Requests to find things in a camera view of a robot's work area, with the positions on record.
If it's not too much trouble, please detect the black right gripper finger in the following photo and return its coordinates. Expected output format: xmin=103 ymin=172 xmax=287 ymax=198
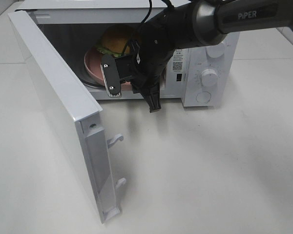
xmin=132 ymin=73 xmax=161 ymax=113

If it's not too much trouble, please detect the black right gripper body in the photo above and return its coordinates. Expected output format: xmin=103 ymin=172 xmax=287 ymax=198
xmin=101 ymin=9 xmax=179 ymax=98

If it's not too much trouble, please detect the burger with lettuce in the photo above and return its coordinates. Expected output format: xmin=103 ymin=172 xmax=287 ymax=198
xmin=94 ymin=24 xmax=142 ymax=58

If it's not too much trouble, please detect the round white door button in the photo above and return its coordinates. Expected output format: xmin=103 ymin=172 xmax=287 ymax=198
xmin=196 ymin=91 xmax=211 ymax=104

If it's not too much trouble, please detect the pink round plate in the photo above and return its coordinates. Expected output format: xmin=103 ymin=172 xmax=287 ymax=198
xmin=84 ymin=46 xmax=121 ymax=87

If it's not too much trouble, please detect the white microwave door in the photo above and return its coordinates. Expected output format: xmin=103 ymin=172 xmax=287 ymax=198
xmin=8 ymin=11 xmax=126 ymax=223

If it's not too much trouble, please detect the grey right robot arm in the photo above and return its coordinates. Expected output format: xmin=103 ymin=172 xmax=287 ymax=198
xmin=101 ymin=0 xmax=293 ymax=112

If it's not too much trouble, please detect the white warning label sticker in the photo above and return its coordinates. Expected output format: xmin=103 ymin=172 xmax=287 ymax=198
xmin=170 ymin=49 xmax=186 ymax=72

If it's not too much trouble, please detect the white microwave oven body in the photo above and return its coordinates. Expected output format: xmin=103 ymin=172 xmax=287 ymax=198
xmin=9 ymin=0 xmax=239 ymax=112

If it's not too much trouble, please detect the lower white timer knob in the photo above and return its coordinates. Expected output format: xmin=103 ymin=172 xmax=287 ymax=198
xmin=200 ymin=68 xmax=219 ymax=87

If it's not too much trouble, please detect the glass microwave turntable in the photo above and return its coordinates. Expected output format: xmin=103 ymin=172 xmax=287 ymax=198
xmin=79 ymin=73 xmax=105 ymax=88

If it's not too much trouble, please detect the upper white power knob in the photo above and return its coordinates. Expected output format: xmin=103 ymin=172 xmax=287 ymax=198
xmin=206 ymin=42 xmax=226 ymax=59

